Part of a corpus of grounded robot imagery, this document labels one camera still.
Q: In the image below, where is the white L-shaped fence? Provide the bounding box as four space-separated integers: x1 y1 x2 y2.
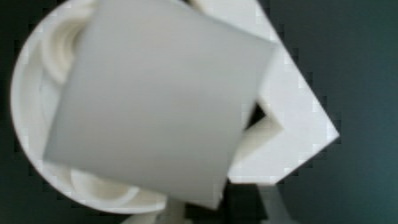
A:
190 0 340 185

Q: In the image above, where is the white stool leg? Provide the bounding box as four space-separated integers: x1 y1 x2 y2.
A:
43 0 276 208

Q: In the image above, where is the white round stool seat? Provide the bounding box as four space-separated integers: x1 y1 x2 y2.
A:
11 0 167 215

